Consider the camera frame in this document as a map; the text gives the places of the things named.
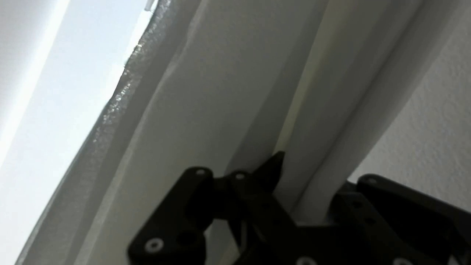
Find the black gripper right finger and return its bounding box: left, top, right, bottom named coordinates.
left=293, top=174, right=471, bottom=265

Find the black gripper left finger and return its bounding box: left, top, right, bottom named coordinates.
left=128, top=151, right=299, bottom=265

